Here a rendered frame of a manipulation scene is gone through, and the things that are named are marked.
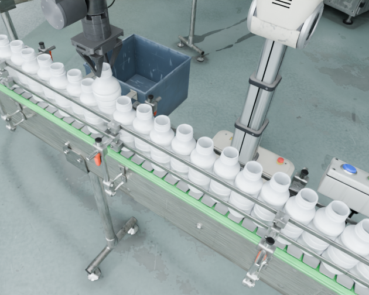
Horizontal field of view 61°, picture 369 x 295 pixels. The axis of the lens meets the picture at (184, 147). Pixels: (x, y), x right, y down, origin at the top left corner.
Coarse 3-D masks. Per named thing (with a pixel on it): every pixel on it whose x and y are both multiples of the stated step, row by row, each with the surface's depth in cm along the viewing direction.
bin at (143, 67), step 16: (128, 48) 142; (144, 48) 142; (160, 48) 136; (128, 64) 147; (144, 64) 149; (160, 64) 143; (176, 64) 137; (128, 80) 152; (144, 80) 153; (160, 80) 118; (176, 80) 129; (128, 96) 114; (144, 96) 114; (160, 96) 124; (176, 96) 136; (160, 112) 130
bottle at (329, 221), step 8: (336, 200) 61; (320, 208) 64; (328, 208) 60; (336, 208) 62; (344, 208) 60; (320, 216) 62; (328, 216) 60; (336, 216) 59; (344, 216) 58; (312, 224) 64; (320, 224) 62; (328, 224) 61; (336, 224) 60; (344, 224) 62; (304, 232) 68; (320, 232) 63; (328, 232) 61; (336, 232) 61; (304, 240) 68; (312, 240) 66; (320, 240) 64; (312, 248) 67; (320, 248) 66
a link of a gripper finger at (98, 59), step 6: (78, 48) 67; (84, 54) 69; (90, 54) 67; (96, 54) 67; (84, 60) 71; (90, 60) 71; (96, 60) 67; (102, 60) 68; (90, 66) 72; (96, 66) 70; (96, 72) 72
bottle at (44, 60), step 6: (42, 54) 88; (48, 54) 88; (42, 60) 89; (48, 60) 86; (42, 66) 87; (48, 66) 87; (42, 72) 88; (48, 72) 88; (42, 78) 89; (48, 78) 89; (48, 84) 90; (48, 90) 92; (48, 96) 94; (54, 102) 95
